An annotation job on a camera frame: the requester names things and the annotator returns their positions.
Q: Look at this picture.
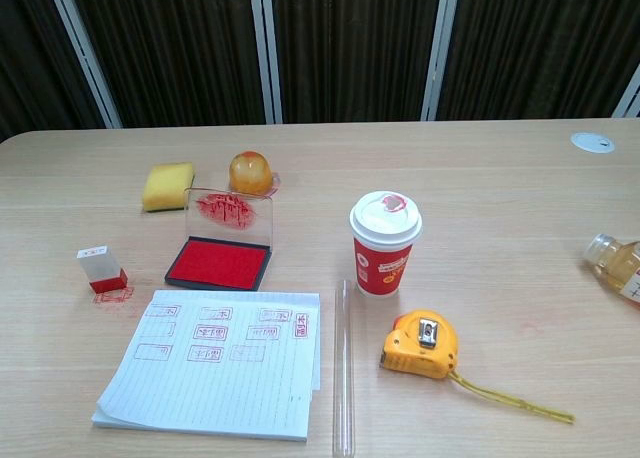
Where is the yellow sponge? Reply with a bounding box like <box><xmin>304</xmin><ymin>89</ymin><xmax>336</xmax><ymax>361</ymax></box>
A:
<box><xmin>141</xmin><ymin>161</ymin><xmax>196</xmax><ymax>213</ymax></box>

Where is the yellow tape measure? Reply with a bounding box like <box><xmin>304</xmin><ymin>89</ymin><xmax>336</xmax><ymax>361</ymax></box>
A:
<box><xmin>378</xmin><ymin>309</ymin><xmax>576</xmax><ymax>425</ymax></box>

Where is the red paper cup white lid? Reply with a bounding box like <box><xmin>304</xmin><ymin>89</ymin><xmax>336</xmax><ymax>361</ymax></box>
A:
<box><xmin>348</xmin><ymin>190</ymin><xmax>424</xmax><ymax>299</ymax></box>

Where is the clear glass tube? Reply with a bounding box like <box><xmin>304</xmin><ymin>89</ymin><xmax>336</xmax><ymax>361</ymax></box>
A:
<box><xmin>332</xmin><ymin>278</ymin><xmax>356</xmax><ymax>457</ymax></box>

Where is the tea bottle with label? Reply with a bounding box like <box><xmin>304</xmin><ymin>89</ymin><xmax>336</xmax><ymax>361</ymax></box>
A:
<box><xmin>581</xmin><ymin>233</ymin><xmax>640</xmax><ymax>309</ymax></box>

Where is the white partition frame post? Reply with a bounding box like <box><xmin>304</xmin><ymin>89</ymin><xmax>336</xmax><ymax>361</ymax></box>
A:
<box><xmin>249</xmin><ymin>0</ymin><xmax>284</xmax><ymax>125</ymax></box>
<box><xmin>45</xmin><ymin>0</ymin><xmax>123</xmax><ymax>130</ymax></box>
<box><xmin>611</xmin><ymin>61</ymin><xmax>640</xmax><ymax>120</ymax></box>
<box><xmin>420</xmin><ymin>0</ymin><xmax>460</xmax><ymax>123</ymax></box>

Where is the white round table grommet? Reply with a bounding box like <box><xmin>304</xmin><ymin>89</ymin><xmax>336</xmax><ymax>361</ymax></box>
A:
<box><xmin>570</xmin><ymin>131</ymin><xmax>616</xmax><ymax>154</ymax></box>

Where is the white and red stamp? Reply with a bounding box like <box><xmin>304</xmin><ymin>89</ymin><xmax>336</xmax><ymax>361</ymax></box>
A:
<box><xmin>76</xmin><ymin>246</ymin><xmax>129</xmax><ymax>295</ymax></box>

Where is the red ink pad clear lid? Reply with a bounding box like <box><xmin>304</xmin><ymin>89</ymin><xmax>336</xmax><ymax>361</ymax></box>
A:
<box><xmin>164</xmin><ymin>186</ymin><xmax>275</xmax><ymax>292</ymax></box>

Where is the lined white paper notepad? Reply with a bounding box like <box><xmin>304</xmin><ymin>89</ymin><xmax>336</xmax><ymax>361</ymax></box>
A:
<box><xmin>91</xmin><ymin>289</ymin><xmax>323</xmax><ymax>443</ymax></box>

